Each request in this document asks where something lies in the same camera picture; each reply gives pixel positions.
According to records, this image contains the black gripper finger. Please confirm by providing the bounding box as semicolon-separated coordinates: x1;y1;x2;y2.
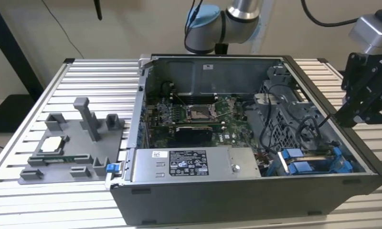
333;52;367;125
345;68;382;127

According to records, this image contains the black disk wire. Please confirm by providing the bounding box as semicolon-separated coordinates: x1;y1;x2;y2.
313;114;336;146
297;117;321;150

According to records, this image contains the hard disk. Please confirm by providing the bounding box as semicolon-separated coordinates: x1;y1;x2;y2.
281;146;351;167

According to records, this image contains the grey metal disk bay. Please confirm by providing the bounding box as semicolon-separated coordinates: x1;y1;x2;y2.
244;80;353;177

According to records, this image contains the black RAM slot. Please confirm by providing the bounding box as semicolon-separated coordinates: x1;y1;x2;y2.
169;92;218;103

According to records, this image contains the green motherboard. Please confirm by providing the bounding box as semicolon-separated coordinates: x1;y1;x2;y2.
142;94;264;153

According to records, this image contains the CPU socket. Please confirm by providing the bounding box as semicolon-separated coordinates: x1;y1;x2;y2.
184;104;216;121

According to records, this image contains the thin metal locking lever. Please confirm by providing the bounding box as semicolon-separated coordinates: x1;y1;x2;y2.
170;92;188;108

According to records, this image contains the black graphics card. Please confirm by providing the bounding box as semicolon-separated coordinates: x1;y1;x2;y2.
173;125;214;146

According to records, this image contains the black open PC case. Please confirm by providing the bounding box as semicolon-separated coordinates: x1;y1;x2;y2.
105;53;382;226

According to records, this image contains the silver power supply with label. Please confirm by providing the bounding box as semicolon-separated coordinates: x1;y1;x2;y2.
132;147;261;184

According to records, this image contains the black antenna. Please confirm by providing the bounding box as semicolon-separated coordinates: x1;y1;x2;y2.
93;0;102;21

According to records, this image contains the blue case latch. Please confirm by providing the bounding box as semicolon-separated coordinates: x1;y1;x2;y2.
103;163;121;174

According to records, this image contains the grey parts rack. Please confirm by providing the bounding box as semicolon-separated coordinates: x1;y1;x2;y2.
17;97;126;186

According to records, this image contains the green RAM stick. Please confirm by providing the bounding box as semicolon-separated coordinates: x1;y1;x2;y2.
42;156;86;165

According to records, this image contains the silver CPU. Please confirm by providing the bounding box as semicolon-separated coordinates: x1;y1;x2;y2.
39;137;65;151

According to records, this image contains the black box on floor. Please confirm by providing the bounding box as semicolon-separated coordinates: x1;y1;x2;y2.
0;94;35;133

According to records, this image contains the thick black gripper cable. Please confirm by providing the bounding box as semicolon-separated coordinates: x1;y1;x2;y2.
300;0;360;27

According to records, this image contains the long black case cable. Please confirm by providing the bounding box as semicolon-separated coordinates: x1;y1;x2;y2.
259;83;293;153

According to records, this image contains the coloured power wire bundle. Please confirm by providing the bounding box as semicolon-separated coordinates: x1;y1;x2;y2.
256;149;277;170

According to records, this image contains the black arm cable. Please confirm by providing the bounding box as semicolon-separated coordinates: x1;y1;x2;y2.
185;0;204;27

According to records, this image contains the thin black wall cable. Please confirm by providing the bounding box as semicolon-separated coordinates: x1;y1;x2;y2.
41;0;85;59

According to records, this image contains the black slanted post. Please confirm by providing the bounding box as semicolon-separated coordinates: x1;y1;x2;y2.
0;0;45;96

